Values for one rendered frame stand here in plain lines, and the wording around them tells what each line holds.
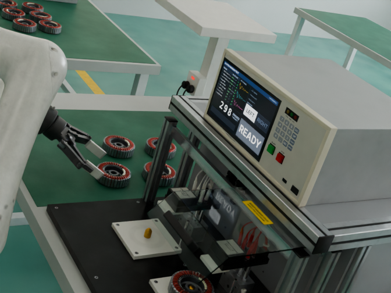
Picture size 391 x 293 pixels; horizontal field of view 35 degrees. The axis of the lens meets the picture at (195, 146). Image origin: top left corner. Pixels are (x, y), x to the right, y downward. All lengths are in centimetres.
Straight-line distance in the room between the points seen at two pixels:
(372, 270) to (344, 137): 38
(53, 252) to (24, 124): 43
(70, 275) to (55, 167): 52
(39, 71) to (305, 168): 62
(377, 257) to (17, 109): 91
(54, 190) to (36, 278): 90
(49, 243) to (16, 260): 113
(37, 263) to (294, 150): 164
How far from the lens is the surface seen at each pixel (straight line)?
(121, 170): 204
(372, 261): 160
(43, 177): 198
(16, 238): 296
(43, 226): 177
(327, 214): 147
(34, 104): 140
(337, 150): 142
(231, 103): 163
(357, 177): 153
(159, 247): 173
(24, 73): 142
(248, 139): 157
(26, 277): 276
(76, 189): 195
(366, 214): 154
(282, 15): 777
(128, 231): 176
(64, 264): 165
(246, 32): 237
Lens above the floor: 177
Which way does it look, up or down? 25 degrees down
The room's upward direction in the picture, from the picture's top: 17 degrees clockwise
